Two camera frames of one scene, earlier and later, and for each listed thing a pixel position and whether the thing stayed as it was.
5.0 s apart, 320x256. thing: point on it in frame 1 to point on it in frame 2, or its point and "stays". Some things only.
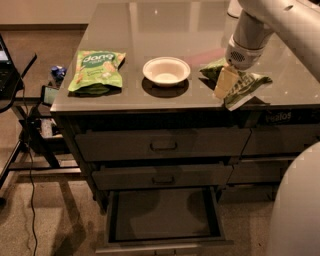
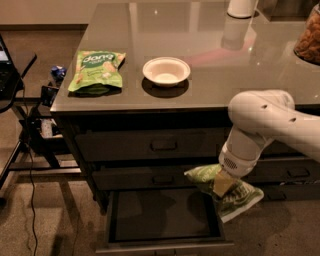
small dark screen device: (48, 94) stays
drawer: (249, 192) to (290, 192)
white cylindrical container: (234, 9) stays
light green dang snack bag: (97, 72) stays
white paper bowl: (166, 70) stays
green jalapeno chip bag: (244, 84) to (238, 196)
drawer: (162, 221) stays
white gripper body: (242, 57) to (237, 164)
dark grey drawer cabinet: (154, 149) stays
